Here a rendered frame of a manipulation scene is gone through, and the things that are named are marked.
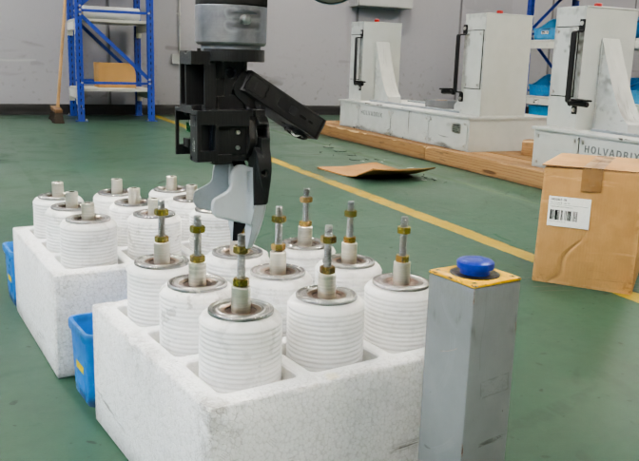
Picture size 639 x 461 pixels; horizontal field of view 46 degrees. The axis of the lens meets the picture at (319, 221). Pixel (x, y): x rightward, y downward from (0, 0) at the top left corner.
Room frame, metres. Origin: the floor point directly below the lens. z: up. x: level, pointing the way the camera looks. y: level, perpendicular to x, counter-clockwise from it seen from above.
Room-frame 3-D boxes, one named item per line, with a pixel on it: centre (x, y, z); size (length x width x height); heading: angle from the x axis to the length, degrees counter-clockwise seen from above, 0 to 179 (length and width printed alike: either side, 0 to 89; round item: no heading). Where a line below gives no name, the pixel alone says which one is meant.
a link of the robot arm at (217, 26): (0.82, 0.10, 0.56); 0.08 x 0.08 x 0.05
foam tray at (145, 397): (0.99, 0.05, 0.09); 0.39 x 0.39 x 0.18; 34
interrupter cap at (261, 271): (0.99, 0.05, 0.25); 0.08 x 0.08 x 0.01
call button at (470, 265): (0.79, -0.17, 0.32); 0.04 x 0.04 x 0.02
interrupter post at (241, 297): (0.83, 0.09, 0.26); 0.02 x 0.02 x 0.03
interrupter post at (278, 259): (0.99, 0.05, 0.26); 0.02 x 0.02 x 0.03
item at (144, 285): (1.03, 0.22, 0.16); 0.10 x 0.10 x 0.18
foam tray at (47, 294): (1.45, 0.36, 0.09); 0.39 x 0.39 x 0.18; 31
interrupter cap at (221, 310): (0.83, 0.09, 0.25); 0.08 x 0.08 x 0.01
